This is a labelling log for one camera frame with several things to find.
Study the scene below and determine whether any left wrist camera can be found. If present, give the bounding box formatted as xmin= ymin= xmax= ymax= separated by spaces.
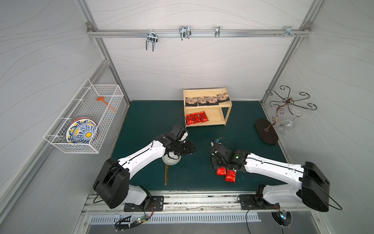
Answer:
xmin=169 ymin=124 xmax=188 ymax=142

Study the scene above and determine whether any blue yellow patterned plate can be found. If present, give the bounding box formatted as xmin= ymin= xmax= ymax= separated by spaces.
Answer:
xmin=66 ymin=118 xmax=97 ymax=144

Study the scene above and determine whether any small metal hook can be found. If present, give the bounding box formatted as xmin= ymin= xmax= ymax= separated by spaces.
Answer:
xmin=214 ymin=26 xmax=221 ymax=38

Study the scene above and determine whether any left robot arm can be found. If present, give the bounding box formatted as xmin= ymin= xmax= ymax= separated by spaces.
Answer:
xmin=93 ymin=133 xmax=196 ymax=210

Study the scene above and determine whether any wooden two-tier shelf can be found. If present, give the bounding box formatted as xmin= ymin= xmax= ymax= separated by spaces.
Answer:
xmin=183 ymin=87 xmax=232 ymax=127

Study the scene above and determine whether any metal double hook middle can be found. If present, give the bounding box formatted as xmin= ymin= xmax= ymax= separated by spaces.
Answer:
xmin=179 ymin=26 xmax=191 ymax=41

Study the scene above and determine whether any clear wine glass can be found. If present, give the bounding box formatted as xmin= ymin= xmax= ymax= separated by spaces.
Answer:
xmin=278 ymin=107 xmax=303 ymax=135

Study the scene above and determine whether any red tea bag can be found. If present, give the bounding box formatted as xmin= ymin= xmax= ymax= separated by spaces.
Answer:
xmin=225 ymin=170 xmax=237 ymax=183
xmin=216 ymin=167 xmax=227 ymax=176
xmin=186 ymin=114 xmax=194 ymax=125
xmin=198 ymin=111 xmax=209 ymax=122
xmin=191 ymin=113 xmax=201 ymax=124

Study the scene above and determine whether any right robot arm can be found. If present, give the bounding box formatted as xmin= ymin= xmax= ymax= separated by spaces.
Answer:
xmin=210 ymin=140 xmax=330 ymax=212

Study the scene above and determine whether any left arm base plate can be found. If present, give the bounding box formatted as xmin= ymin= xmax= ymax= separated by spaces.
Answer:
xmin=124 ymin=196 xmax=164 ymax=212

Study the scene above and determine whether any orange spatula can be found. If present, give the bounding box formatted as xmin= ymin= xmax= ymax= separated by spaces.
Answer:
xmin=96 ymin=97 xmax=117 ymax=113

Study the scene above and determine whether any metal double hook left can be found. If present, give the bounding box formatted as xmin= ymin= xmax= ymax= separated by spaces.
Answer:
xmin=146 ymin=32 xmax=158 ymax=51

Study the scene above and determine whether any green patterned hand fan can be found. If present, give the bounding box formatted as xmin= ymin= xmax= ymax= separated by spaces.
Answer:
xmin=162 ymin=153 xmax=182 ymax=186

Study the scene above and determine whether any metal hook right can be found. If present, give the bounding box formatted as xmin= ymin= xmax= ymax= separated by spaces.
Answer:
xmin=274 ymin=26 xmax=301 ymax=38

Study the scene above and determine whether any copper glass holder stand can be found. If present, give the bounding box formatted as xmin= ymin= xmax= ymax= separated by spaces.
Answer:
xmin=254 ymin=85 xmax=318 ymax=145

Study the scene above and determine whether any green table mat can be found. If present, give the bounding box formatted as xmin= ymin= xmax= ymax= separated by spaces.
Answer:
xmin=112 ymin=100 xmax=286 ymax=191

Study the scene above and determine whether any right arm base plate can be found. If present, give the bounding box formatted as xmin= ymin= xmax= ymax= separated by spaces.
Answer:
xmin=237 ymin=194 xmax=280 ymax=210

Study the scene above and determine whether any metal double hook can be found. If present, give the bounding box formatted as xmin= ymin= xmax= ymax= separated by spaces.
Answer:
xmin=179 ymin=26 xmax=191 ymax=41
xmin=146 ymin=32 xmax=158 ymax=51

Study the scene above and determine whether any white wire basket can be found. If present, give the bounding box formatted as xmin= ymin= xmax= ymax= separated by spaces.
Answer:
xmin=43 ymin=80 xmax=124 ymax=154

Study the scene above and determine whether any metal rail bar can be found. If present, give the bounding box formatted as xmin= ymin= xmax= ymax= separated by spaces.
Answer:
xmin=88 ymin=29 xmax=312 ymax=39

